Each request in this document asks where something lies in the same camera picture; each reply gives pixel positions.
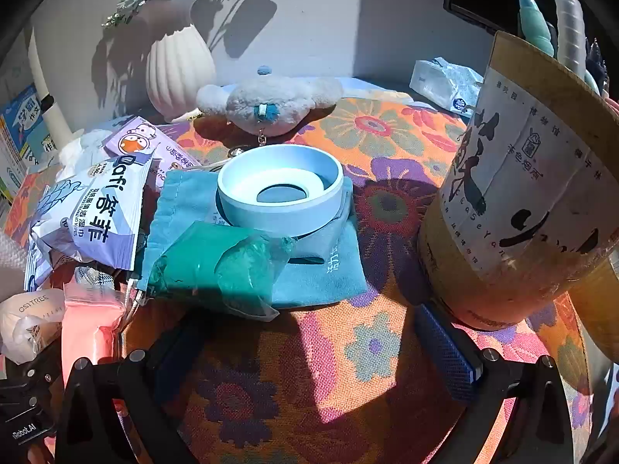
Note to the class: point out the books stack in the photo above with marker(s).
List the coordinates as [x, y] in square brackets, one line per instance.
[25, 140]

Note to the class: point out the purple fox tissue pack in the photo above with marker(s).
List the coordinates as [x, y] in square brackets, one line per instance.
[139, 136]

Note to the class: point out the pink packet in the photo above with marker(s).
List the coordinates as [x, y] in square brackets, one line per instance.
[90, 321]

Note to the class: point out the white Ostree packet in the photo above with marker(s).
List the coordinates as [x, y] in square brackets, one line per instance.
[30, 321]

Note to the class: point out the brown cardboard pen cup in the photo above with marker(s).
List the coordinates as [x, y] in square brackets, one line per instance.
[529, 204]

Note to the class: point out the light blue tissue pack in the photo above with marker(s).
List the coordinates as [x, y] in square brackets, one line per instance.
[454, 88]

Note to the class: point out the white blue plush toy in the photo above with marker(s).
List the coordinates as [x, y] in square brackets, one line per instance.
[269, 105]

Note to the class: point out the floral orange table mat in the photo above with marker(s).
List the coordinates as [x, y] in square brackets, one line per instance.
[346, 383]

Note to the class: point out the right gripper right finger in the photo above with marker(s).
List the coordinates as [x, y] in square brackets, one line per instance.
[539, 428]

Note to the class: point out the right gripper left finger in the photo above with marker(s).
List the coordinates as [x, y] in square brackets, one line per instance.
[90, 429]

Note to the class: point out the green item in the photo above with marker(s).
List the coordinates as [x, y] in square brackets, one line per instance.
[224, 268]

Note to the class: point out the white desk lamp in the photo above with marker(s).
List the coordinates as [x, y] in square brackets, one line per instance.
[57, 126]

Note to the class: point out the blue white Dafi packet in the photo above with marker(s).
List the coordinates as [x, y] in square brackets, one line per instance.
[92, 216]

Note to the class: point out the white ribbed vase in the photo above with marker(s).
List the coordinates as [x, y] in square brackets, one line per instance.
[178, 65]

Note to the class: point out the teal cloth pouch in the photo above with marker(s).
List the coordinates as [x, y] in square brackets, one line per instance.
[326, 265]

